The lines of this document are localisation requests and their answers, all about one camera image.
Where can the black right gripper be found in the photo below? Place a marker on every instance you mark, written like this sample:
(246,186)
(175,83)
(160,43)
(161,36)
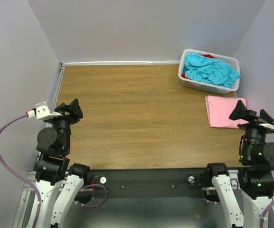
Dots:
(241,110)

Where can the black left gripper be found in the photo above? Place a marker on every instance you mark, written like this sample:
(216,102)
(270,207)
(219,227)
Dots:
(74,108)

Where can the pink t shirt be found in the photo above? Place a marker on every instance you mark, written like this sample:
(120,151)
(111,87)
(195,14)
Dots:
(219,110)

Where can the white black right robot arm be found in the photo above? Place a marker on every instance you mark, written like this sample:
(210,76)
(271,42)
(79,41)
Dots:
(255,178)

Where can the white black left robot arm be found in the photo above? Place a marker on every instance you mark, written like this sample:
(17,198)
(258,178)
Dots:
(57,183)

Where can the turquoise t shirt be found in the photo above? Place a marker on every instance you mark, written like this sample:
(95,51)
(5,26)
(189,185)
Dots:
(210,70)

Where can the red t shirt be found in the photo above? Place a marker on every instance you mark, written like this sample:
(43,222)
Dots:
(186,69)

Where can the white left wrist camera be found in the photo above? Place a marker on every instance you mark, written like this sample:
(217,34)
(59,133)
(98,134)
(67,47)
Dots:
(42,112)

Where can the aluminium front frame rail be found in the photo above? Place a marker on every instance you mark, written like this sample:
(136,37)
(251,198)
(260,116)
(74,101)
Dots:
(24,207)

